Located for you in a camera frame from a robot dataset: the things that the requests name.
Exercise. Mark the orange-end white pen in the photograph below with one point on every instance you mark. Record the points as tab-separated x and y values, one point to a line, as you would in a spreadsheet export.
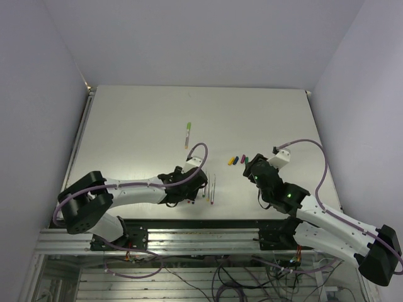
187	138

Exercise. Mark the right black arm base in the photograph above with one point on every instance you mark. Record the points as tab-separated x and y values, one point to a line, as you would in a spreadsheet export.
278	234

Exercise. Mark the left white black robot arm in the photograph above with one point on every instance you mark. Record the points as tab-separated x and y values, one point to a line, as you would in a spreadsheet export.
85	204

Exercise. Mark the green-end white pen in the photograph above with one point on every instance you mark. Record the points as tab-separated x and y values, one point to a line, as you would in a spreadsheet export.
206	185

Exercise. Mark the aluminium rail frame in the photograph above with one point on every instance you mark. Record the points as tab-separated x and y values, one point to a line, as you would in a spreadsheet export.
134	132

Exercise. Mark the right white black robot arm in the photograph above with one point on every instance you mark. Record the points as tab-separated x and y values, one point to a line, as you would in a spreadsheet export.
375	252

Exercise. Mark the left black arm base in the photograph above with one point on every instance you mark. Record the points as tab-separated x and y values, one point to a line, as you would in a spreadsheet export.
115	233

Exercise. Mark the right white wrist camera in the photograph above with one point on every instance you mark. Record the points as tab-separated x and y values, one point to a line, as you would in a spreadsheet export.
280	158

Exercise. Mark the magenta-end white pen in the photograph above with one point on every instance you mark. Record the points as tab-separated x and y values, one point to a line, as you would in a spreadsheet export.
212	197

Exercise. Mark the yellow-end white pen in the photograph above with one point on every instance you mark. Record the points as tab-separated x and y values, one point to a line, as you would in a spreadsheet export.
209	189

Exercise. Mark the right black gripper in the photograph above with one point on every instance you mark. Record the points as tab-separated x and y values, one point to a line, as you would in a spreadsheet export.
247	172

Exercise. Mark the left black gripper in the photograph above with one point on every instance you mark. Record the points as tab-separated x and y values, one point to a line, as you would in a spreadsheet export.
192	195

